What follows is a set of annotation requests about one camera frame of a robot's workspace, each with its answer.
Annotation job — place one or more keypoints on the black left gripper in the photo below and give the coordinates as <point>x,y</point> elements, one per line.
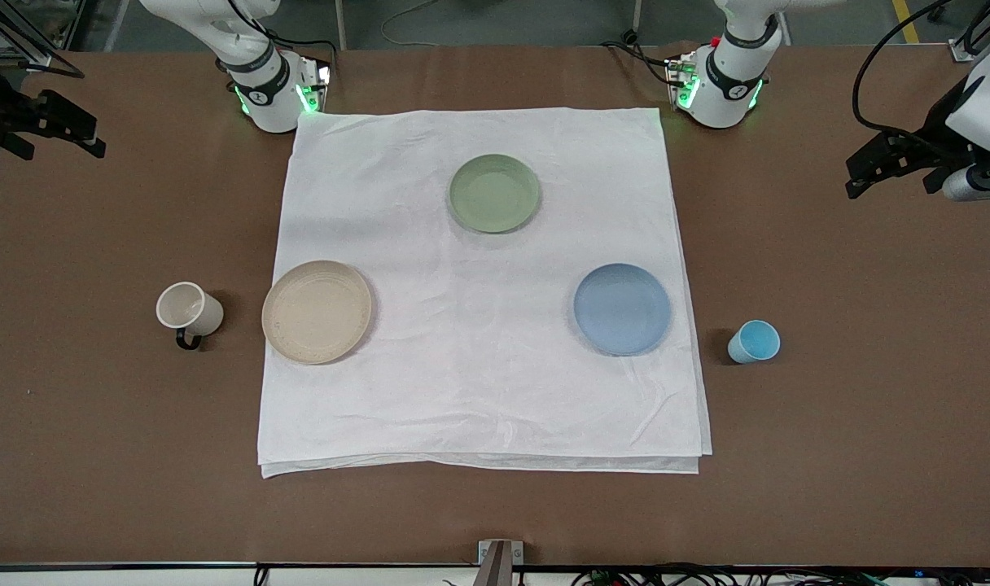
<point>937,134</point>

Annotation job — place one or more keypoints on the blue cup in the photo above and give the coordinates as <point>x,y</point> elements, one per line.
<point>755,342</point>

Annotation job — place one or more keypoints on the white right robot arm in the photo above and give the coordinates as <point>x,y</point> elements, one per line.
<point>259,81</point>

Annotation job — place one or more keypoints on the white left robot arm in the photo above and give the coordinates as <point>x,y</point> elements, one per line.
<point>727,81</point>

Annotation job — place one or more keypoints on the blue plate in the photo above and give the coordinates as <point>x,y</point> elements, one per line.
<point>622,309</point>

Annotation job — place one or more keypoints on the beige plate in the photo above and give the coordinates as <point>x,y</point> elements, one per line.
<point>317,312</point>

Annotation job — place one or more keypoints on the pale green plate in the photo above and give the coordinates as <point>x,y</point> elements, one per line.
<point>493,194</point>

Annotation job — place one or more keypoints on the white cloth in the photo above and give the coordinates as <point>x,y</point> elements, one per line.
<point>479,366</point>

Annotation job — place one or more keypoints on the aluminium frame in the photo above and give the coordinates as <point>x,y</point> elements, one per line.
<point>983,32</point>
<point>15,41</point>

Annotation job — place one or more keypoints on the metal table edge bracket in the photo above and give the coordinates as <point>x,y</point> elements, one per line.
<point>500,561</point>

